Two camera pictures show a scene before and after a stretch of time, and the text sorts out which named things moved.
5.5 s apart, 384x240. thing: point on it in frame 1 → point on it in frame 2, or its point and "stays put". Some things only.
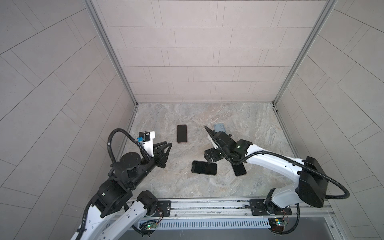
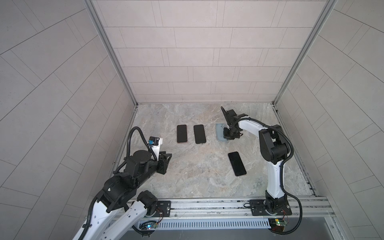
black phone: [239, 169] stays put
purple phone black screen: [181, 133] stays put
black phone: [204, 167] → [199, 134]
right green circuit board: [277, 224] stays put
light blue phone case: [219, 127] stays put
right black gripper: [211, 151] → [228, 137]
